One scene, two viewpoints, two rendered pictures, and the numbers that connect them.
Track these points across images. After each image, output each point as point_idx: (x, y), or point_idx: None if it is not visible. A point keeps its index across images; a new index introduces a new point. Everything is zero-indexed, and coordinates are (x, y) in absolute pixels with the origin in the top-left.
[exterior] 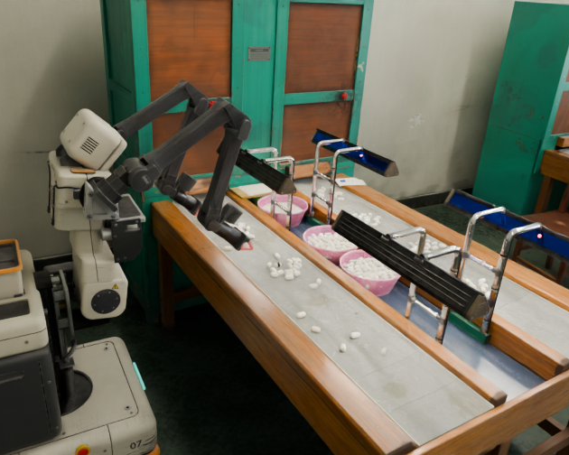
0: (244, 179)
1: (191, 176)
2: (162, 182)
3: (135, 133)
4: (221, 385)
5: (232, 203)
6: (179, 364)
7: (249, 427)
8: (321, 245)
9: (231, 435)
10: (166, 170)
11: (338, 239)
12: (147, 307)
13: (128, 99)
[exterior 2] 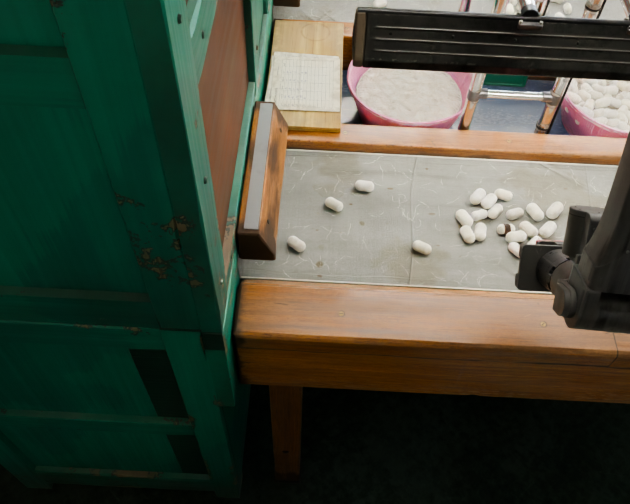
0: (261, 76)
1: (588, 209)
2: None
3: (140, 205)
4: (499, 450)
5: (325, 158)
6: (404, 495)
7: (616, 457)
8: (627, 119)
9: (626, 494)
10: None
11: (606, 83)
12: (235, 484)
13: (23, 91)
